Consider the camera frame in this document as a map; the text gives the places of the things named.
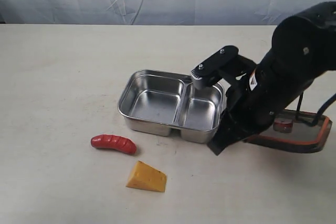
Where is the red toy sausage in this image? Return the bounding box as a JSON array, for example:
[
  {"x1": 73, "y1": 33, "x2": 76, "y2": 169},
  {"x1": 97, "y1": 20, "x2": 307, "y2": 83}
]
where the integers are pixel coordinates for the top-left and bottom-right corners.
[{"x1": 90, "y1": 134, "x2": 137, "y2": 155}]

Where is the yellow toy cheese wedge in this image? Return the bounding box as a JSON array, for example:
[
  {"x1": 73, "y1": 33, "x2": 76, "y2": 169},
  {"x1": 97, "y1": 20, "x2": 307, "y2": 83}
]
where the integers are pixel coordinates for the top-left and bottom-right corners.
[{"x1": 126, "y1": 161, "x2": 167, "y2": 193}]

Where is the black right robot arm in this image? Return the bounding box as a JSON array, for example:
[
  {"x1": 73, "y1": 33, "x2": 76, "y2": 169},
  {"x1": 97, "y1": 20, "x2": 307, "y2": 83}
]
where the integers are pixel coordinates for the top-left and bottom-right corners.
[{"x1": 208, "y1": 1, "x2": 335, "y2": 155}]

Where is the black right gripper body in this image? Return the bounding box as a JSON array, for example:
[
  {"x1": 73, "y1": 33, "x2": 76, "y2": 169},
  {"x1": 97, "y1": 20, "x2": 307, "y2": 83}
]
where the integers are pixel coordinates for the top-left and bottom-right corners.
[{"x1": 207, "y1": 55, "x2": 316, "y2": 156}]

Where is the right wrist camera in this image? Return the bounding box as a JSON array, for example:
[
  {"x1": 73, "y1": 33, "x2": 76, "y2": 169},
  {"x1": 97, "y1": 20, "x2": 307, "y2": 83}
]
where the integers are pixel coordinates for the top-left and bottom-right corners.
[{"x1": 191, "y1": 45, "x2": 239, "y2": 90}]

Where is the steel two-compartment lunch box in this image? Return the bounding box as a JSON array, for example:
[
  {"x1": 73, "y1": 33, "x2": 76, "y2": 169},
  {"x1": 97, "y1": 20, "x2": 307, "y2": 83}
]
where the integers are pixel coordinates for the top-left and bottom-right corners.
[{"x1": 118, "y1": 70, "x2": 225, "y2": 144}]

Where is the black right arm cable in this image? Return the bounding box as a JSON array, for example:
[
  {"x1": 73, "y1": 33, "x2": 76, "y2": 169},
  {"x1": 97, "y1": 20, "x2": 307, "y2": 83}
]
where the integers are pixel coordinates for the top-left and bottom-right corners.
[{"x1": 295, "y1": 0, "x2": 336, "y2": 127}]

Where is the dark transparent lid orange seal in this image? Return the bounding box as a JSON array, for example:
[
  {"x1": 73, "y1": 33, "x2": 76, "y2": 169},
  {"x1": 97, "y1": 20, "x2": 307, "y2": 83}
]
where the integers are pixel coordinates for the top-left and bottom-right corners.
[{"x1": 243, "y1": 110, "x2": 332, "y2": 154}]

